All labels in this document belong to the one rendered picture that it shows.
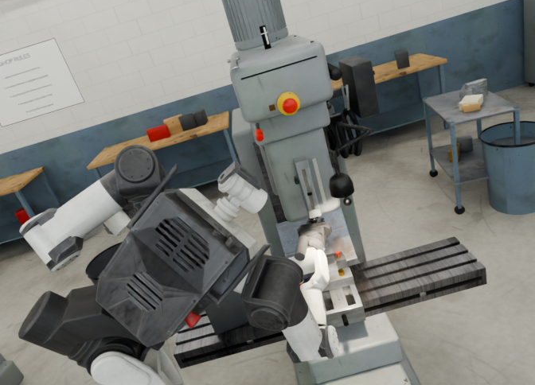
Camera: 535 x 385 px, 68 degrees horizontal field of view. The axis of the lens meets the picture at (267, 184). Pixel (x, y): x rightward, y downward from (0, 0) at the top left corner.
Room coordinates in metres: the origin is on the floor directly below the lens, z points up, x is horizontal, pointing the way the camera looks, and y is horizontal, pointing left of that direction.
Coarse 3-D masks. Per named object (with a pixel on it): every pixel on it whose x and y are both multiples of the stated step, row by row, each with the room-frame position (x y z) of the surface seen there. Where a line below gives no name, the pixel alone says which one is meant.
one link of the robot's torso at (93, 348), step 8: (112, 336) 0.76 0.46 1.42; (120, 336) 0.77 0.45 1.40; (96, 344) 0.74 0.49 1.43; (104, 344) 0.75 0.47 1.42; (112, 344) 0.75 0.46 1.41; (120, 344) 0.75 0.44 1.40; (128, 344) 0.76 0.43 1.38; (136, 344) 0.78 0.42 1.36; (88, 352) 0.74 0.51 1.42; (96, 352) 0.74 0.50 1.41; (128, 352) 0.75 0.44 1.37; (136, 352) 0.77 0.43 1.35; (80, 360) 0.74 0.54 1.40; (88, 360) 0.74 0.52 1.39; (88, 368) 0.73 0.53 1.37
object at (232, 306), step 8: (232, 296) 1.24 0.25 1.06; (240, 296) 1.24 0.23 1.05; (224, 304) 1.23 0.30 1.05; (232, 304) 1.24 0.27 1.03; (240, 304) 1.24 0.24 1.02; (208, 312) 1.22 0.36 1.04; (216, 312) 1.23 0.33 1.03; (224, 312) 1.23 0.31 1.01; (232, 312) 1.24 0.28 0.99; (240, 312) 1.24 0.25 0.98; (216, 320) 1.22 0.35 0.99; (224, 320) 1.23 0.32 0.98; (232, 320) 1.23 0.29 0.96; (240, 320) 1.24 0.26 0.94; (216, 328) 1.22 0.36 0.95; (224, 328) 1.23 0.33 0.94; (232, 328) 1.23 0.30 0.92
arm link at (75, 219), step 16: (80, 192) 0.90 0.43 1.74; (96, 192) 0.88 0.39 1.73; (64, 208) 0.87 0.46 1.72; (80, 208) 0.86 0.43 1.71; (96, 208) 0.86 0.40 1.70; (112, 208) 0.88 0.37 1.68; (32, 224) 0.86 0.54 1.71; (48, 224) 0.85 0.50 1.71; (64, 224) 0.84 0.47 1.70; (80, 224) 0.85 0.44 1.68; (96, 224) 0.87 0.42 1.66; (64, 240) 0.84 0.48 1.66; (80, 240) 0.86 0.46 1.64; (64, 256) 0.83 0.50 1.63
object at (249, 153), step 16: (240, 112) 2.02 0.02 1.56; (240, 128) 1.71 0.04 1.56; (336, 128) 1.64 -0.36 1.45; (240, 144) 1.66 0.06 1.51; (256, 144) 1.65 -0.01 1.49; (240, 160) 1.67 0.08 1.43; (256, 160) 1.66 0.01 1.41; (256, 176) 1.66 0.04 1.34; (272, 192) 1.65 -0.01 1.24; (272, 208) 1.66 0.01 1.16; (352, 208) 1.64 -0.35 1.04; (272, 224) 1.66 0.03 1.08; (352, 224) 1.64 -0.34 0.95; (272, 240) 1.66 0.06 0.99; (352, 240) 1.64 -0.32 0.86
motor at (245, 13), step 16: (224, 0) 1.50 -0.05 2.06; (240, 0) 1.45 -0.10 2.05; (256, 0) 1.44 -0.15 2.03; (272, 0) 1.46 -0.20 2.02; (240, 16) 1.45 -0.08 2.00; (256, 16) 1.43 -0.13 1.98; (272, 16) 1.45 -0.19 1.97; (240, 32) 1.47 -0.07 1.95; (256, 32) 1.44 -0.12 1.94; (272, 32) 1.44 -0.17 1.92; (240, 48) 1.48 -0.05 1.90
